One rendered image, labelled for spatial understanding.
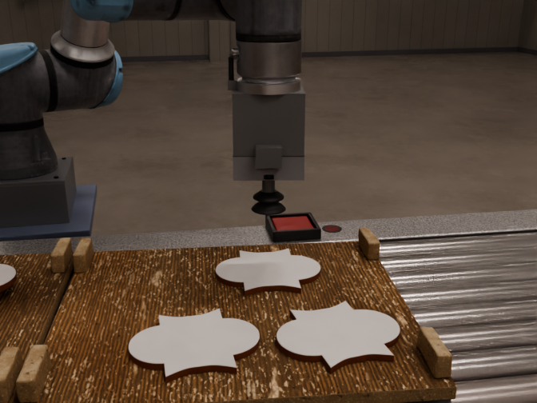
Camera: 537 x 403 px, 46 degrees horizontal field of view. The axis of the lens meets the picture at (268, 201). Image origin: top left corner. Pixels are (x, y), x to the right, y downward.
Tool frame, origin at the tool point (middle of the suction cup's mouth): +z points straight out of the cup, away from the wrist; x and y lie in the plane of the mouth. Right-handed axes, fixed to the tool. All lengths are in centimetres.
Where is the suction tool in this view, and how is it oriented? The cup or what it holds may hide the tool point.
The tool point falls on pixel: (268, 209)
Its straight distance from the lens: 79.7
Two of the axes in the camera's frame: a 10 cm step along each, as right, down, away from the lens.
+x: -0.1, -3.4, 9.4
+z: 0.0, 9.4, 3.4
